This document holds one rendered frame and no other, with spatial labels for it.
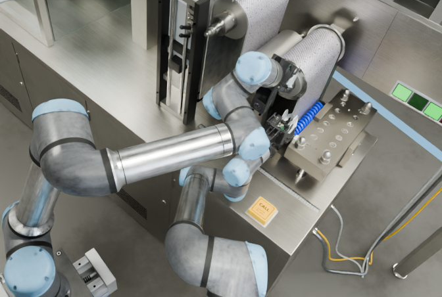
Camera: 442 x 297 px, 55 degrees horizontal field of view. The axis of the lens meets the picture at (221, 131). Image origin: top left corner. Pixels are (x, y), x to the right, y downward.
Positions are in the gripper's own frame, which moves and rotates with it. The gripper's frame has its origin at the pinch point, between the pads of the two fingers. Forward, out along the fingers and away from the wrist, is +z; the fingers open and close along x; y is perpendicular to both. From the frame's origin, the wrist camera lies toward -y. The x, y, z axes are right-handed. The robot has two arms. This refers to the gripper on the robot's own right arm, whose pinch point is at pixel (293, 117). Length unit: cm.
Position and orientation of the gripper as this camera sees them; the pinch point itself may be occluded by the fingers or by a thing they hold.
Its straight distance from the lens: 147.9
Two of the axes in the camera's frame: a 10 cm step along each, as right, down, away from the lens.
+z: 6.2, -5.5, 5.5
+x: -7.7, -5.5, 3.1
